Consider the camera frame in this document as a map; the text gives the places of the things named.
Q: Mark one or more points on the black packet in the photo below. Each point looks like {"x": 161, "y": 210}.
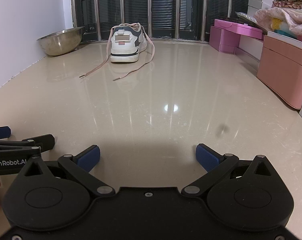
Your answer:
{"x": 246, "y": 17}

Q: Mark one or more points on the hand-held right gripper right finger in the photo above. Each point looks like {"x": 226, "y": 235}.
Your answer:
{"x": 207, "y": 158}

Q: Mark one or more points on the pale white box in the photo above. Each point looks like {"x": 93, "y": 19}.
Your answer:
{"x": 251, "y": 47}

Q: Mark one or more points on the brown cardboard box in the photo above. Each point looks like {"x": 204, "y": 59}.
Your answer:
{"x": 283, "y": 70}

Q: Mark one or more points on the metal window railing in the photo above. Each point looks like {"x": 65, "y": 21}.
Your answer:
{"x": 150, "y": 10}

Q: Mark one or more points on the flat pink box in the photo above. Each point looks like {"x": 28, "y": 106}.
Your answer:
{"x": 238, "y": 30}

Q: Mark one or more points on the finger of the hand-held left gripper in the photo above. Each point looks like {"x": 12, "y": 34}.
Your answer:
{"x": 0, "y": 132}
{"x": 45, "y": 141}

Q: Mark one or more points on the pile of folded blankets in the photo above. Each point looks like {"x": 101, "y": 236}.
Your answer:
{"x": 296, "y": 12}

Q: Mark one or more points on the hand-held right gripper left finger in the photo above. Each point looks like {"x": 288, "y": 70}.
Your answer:
{"x": 89, "y": 158}

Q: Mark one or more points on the white sneaker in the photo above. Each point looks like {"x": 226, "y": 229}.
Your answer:
{"x": 124, "y": 47}

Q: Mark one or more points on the stack of white boxes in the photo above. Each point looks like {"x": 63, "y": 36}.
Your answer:
{"x": 261, "y": 0}

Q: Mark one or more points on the yellow folded towel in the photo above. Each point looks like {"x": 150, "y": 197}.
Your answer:
{"x": 279, "y": 25}

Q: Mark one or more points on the stainless steel bowl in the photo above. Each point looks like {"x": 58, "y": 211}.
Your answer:
{"x": 60, "y": 42}

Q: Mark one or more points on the small pink box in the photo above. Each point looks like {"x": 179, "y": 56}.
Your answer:
{"x": 224, "y": 40}

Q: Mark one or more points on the dark window with blinds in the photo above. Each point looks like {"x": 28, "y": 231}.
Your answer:
{"x": 136, "y": 5}

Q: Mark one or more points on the pink shoelace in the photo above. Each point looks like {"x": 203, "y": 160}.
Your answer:
{"x": 151, "y": 47}

